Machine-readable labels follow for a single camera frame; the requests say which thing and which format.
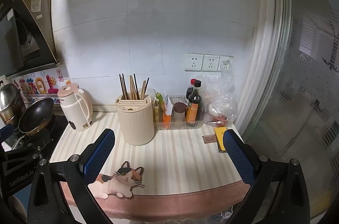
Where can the steel pot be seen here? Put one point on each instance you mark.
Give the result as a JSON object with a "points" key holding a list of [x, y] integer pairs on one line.
{"points": [[12, 105]]}

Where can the white wall socket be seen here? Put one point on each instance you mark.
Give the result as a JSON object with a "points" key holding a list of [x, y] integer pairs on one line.
{"points": [[225, 62], [193, 62], [210, 63]]}

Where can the light wooden chopstick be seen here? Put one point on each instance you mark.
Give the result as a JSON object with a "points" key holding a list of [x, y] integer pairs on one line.
{"points": [[131, 83]]}

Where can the black frying pan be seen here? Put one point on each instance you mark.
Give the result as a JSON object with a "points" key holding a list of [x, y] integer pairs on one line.
{"points": [[34, 119]]}

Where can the brown wooden chopstick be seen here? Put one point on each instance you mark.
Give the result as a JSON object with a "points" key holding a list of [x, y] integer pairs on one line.
{"points": [[122, 87]]}

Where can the white wall socket right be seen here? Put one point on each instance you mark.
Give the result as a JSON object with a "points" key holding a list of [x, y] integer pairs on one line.
{"points": [[225, 62]]}

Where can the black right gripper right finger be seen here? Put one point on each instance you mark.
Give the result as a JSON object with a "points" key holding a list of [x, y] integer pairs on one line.
{"points": [[236, 150]]}

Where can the white wall socket middle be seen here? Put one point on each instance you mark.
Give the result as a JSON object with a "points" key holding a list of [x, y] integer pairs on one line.
{"points": [[210, 63]]}

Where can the brown small card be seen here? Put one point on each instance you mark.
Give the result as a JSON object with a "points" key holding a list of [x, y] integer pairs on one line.
{"points": [[207, 139]]}

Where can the white wall socket left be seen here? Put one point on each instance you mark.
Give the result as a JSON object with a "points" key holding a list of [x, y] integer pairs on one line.
{"points": [[193, 62]]}

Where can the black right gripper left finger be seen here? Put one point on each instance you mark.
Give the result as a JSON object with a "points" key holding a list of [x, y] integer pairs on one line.
{"points": [[95, 155]]}

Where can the red cap sauce bottle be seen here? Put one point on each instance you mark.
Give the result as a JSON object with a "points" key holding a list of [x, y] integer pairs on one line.
{"points": [[189, 90]]}

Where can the orange seasoning packet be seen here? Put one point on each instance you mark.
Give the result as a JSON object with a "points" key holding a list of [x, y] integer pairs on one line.
{"points": [[168, 107]]}

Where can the striped cat table mat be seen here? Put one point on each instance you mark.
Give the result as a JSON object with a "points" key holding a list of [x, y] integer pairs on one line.
{"points": [[183, 176]]}

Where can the yellow sponge scrubber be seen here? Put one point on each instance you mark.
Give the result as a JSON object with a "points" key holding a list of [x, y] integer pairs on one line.
{"points": [[219, 133]]}

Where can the clear plastic bag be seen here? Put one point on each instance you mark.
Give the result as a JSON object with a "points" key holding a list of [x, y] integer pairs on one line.
{"points": [[219, 105]]}

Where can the cream electric kettle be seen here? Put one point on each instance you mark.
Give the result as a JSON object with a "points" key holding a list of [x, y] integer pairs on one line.
{"points": [[76, 106]]}

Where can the colourful wall sticker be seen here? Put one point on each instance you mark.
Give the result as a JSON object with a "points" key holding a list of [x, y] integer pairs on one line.
{"points": [[41, 84]]}

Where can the dark soy sauce bottle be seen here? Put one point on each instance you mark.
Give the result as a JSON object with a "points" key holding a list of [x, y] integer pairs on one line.
{"points": [[194, 106]]}

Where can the clear condiment tray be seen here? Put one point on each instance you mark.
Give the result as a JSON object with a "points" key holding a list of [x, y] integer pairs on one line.
{"points": [[177, 125]]}

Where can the reddish wooden chopstick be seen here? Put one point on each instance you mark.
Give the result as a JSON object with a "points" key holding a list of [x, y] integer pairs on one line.
{"points": [[143, 90]]}

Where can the brown lid jar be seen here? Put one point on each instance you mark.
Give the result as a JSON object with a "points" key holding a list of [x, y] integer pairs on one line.
{"points": [[179, 112]]}

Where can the range hood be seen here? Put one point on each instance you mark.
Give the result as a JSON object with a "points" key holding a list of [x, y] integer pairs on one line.
{"points": [[27, 43]]}

